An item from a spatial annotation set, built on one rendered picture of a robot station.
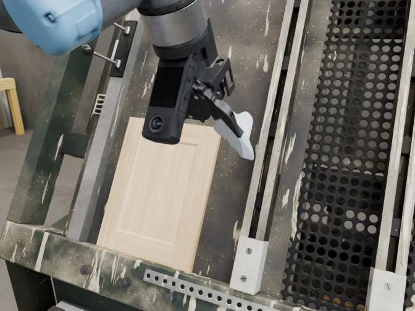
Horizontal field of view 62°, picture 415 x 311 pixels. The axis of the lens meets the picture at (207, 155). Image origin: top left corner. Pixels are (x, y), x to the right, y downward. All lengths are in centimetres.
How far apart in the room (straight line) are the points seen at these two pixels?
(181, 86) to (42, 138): 90
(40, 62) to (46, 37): 485
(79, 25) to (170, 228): 75
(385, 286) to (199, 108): 57
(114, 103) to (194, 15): 77
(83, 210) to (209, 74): 75
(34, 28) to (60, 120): 99
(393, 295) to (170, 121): 62
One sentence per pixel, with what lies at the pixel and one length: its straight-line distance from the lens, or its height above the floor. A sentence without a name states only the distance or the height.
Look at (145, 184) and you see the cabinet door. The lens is 104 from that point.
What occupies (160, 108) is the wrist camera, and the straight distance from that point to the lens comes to 43.
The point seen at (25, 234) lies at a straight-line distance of 126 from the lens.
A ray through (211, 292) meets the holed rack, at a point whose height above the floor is 89.
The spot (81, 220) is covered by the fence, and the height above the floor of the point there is 95.
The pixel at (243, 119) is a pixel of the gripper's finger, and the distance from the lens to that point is 51.
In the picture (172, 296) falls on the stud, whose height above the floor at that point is 88.
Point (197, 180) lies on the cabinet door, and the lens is 97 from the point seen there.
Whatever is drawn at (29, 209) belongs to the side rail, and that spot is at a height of 93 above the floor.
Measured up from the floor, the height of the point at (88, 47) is 144.
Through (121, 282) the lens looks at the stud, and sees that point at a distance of 100.
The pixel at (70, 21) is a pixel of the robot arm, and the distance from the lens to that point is 32.
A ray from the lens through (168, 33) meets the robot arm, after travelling 41.
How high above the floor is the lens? 152
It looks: 21 degrees down
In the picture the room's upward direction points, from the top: straight up
